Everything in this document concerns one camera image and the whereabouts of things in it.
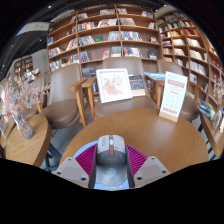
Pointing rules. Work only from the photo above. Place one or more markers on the dark covered book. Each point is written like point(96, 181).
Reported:
point(137, 85)

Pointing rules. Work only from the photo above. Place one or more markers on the white sign on wooden base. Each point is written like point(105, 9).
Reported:
point(173, 95)

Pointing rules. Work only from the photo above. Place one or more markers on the grey and orange computer mouse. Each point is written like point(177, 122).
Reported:
point(111, 156)

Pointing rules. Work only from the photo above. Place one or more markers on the distant small bookshelf unit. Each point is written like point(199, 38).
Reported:
point(23, 65)

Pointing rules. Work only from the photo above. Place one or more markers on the glass vase with beige flowers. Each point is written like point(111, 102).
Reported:
point(218, 116)

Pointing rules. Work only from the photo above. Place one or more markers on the white framed flower picture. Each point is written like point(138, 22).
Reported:
point(114, 85)

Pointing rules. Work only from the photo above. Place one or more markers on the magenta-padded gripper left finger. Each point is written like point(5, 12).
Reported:
point(68, 168)

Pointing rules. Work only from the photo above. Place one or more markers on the wide wooden bookshelf unit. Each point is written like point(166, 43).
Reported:
point(106, 36)

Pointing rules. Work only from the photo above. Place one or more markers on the round wooden side table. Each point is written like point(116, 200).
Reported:
point(30, 150)
point(215, 140)

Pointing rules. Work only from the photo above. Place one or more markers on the curved wooden bookshelf unit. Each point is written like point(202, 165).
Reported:
point(193, 43)

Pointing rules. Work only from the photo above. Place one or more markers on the teal books pile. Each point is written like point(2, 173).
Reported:
point(155, 76)

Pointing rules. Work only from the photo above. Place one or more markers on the glass vase with pink flowers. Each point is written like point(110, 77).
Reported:
point(25, 128)

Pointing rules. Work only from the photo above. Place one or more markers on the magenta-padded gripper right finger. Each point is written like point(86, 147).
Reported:
point(153, 168)

